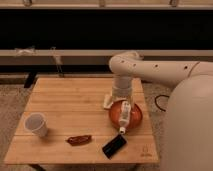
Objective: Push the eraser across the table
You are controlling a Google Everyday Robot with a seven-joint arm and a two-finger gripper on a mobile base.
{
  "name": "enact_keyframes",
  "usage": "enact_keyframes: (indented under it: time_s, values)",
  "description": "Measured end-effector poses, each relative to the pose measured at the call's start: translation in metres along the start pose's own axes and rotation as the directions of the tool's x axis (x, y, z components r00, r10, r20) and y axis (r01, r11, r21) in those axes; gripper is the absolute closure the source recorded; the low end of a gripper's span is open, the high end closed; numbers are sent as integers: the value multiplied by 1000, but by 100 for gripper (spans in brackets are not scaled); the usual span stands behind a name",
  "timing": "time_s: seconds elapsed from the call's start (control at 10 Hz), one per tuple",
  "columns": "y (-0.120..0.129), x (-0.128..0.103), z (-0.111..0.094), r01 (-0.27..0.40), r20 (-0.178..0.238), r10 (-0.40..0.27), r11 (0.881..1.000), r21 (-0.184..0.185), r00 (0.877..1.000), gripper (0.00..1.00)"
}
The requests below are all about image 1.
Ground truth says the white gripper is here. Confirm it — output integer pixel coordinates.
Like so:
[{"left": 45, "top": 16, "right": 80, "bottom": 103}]
[{"left": 112, "top": 75, "right": 133, "bottom": 103}]

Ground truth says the black eraser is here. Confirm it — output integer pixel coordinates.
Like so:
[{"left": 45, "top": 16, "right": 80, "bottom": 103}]
[{"left": 102, "top": 134, "right": 127, "bottom": 159}]

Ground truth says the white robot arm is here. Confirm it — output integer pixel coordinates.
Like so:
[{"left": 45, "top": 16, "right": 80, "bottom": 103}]
[{"left": 109, "top": 51, "right": 213, "bottom": 171}]

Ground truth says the small white block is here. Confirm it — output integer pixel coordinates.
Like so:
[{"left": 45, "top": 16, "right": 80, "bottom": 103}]
[{"left": 103, "top": 94, "right": 113, "bottom": 109}]

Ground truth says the white plastic bottle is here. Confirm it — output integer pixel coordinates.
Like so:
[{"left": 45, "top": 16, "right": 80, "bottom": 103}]
[{"left": 119, "top": 101, "right": 131, "bottom": 134}]

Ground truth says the orange bowl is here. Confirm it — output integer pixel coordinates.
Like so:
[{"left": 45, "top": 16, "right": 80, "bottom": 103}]
[{"left": 109, "top": 100, "right": 143, "bottom": 131}]

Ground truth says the red-brown snack wrapper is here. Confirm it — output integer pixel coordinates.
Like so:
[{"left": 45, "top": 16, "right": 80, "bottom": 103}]
[{"left": 67, "top": 135, "right": 92, "bottom": 145}]

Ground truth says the wooden table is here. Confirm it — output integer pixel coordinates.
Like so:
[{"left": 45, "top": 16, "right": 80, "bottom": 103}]
[{"left": 4, "top": 78, "right": 158, "bottom": 164}]

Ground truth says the black table leg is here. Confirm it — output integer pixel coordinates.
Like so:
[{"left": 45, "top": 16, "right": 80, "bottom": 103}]
[{"left": 24, "top": 72, "right": 37, "bottom": 88}]

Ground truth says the white plastic cup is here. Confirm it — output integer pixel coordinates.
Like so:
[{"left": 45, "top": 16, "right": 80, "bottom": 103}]
[{"left": 24, "top": 113, "right": 48, "bottom": 137}]

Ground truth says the black cable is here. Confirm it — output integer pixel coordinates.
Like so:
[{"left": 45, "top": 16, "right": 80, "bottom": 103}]
[{"left": 154, "top": 94, "right": 171, "bottom": 113}]

